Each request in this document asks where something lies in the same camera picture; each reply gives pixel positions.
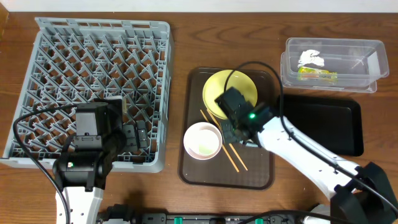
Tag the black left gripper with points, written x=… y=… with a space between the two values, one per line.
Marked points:
x=131 y=137

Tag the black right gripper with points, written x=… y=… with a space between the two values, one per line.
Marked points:
x=232 y=132

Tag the pink white bowl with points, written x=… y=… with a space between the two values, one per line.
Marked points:
x=202 y=141

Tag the green yellow snack wrapper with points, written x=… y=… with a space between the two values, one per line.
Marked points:
x=316 y=74

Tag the white napkin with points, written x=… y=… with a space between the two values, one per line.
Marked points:
x=311 y=57

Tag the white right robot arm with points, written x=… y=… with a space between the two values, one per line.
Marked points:
x=356 y=194

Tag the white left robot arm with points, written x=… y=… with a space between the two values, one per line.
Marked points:
x=87 y=158

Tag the grey dishwasher rack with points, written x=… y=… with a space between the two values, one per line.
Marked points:
x=79 y=60

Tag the left wooden chopstick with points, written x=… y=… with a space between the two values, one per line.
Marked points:
x=222 y=145

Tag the wooden chopstick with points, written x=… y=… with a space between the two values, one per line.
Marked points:
x=230 y=145
x=222 y=145

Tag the brown serving tray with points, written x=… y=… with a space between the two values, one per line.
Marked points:
x=218 y=171

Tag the right wooden chopstick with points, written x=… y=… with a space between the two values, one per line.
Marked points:
x=230 y=145

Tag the yellow plate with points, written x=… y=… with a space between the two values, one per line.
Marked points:
x=214 y=87

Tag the black plastic tray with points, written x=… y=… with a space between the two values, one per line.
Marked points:
x=335 y=123

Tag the clear plastic bin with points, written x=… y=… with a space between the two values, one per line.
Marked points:
x=359 y=63

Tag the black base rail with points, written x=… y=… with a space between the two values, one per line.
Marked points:
x=217 y=218

